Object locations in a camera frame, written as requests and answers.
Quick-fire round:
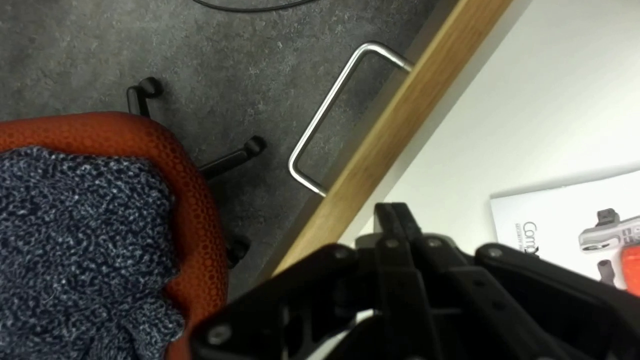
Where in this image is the white printed booklet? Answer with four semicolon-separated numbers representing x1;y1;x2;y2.
489;166;640;297

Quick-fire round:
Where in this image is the blue knit blanket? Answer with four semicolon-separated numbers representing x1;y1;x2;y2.
0;146;188;360

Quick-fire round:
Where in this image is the silver drawer handle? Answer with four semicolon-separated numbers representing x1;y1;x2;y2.
287;39;417;199

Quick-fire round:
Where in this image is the wooden drawer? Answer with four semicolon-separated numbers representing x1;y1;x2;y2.
268;0;640;307

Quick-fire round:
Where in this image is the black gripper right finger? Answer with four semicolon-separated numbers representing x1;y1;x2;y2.
399;201;640;360

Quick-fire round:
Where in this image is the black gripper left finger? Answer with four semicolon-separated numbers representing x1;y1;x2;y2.
191;201;410;360

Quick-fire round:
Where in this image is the red office chair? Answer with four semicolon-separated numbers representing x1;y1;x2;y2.
0;76;268;360

